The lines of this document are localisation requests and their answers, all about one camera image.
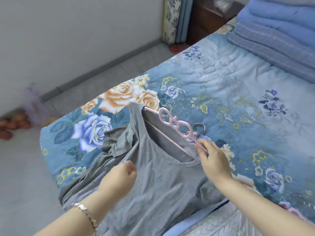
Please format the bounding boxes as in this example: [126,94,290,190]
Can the person's left forearm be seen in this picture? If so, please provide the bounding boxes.
[34,189,116,236]

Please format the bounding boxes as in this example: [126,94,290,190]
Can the pink heart hanger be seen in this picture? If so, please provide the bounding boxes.
[279,201,315,225]

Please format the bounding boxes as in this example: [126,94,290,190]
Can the person's left hand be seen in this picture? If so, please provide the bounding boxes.
[98,160,137,202]

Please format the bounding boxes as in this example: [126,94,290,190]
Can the white knit cardigan black trim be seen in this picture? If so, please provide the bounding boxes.
[179,203,255,236]

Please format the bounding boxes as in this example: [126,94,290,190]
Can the red round mat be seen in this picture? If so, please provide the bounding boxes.
[168,43,189,55]

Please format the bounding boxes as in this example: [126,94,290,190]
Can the light blue shirt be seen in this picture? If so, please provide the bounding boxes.
[161,199,231,236]

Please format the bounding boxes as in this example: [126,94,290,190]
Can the orange slippers on floor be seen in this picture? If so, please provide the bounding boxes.
[0,109,59,140]

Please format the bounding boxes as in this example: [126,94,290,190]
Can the person's right hand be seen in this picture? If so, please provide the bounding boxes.
[194,138,233,191]

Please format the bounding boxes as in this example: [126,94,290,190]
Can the blue floral bed quilt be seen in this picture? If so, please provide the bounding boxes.
[39,16,315,236]

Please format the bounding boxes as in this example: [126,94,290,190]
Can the blue floral curtain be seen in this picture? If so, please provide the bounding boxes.
[162,0,195,45]

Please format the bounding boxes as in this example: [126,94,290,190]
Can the pale blue folded blanket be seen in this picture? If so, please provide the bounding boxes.
[227,21,315,84]

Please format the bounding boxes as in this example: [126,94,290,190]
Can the silver link bracelet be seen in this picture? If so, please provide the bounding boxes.
[70,203,99,236]

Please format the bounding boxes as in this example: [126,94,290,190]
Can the dark wooden nightstand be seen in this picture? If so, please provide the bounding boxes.
[186,0,245,46]

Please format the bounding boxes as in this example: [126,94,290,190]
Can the person's right forearm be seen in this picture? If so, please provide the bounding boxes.
[215,175,308,236]

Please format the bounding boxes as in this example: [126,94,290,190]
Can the pink bow hanger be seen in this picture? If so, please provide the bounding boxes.
[193,123,207,145]
[142,107,208,160]

